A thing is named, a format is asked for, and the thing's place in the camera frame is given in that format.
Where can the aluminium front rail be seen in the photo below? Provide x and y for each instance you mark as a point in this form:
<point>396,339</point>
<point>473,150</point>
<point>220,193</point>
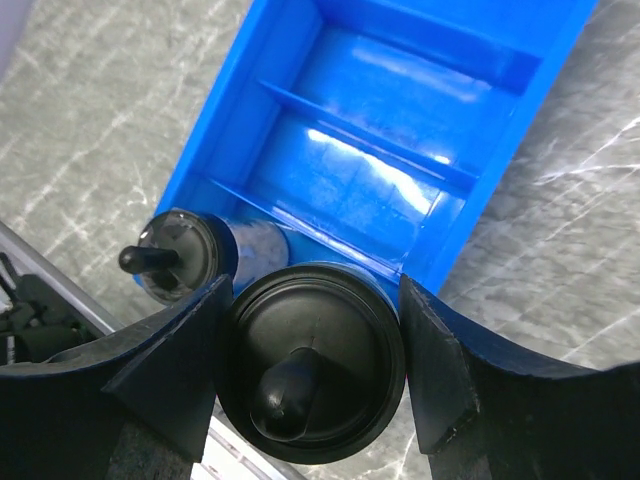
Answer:
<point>44,313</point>

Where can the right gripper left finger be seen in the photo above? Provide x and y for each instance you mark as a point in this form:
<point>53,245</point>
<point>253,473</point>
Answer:
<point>135,404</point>

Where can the knob lid jar white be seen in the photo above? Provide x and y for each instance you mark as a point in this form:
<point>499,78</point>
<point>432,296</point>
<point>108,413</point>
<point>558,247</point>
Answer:
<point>310,364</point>

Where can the shaker jar white powder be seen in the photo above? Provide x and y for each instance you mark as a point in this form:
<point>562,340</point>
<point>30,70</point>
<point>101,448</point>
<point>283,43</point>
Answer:
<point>180,251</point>

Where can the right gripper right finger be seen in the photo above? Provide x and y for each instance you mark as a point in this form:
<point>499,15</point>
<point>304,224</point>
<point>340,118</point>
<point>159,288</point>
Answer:
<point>487,408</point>

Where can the blue divided plastic bin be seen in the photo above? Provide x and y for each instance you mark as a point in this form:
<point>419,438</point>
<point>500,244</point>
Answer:
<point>374,132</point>

